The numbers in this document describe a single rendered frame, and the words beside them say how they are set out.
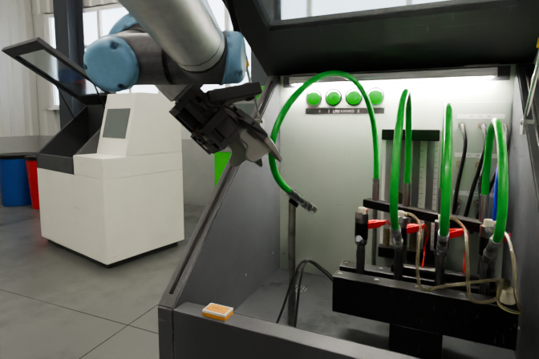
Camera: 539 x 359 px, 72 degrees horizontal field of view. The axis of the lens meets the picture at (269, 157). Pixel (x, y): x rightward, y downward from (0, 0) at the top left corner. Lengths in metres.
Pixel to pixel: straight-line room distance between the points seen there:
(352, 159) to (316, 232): 0.26
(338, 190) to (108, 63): 0.78
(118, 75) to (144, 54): 0.05
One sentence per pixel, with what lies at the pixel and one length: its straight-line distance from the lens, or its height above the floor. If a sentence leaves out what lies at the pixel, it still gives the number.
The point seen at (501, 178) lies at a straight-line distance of 0.68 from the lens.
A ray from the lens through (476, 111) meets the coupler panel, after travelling 1.09.
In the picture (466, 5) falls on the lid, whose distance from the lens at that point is 0.98.
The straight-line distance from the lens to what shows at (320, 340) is 0.70.
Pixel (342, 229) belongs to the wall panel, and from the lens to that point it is 1.16.
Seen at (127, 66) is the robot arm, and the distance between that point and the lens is 0.55.
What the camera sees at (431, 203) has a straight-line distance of 1.08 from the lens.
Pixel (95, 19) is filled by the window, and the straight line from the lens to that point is 7.12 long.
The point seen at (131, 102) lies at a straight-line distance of 3.60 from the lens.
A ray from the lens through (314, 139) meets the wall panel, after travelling 1.14.
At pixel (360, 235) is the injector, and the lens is 0.83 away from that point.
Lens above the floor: 1.32
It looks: 6 degrees down
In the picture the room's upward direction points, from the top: straight up
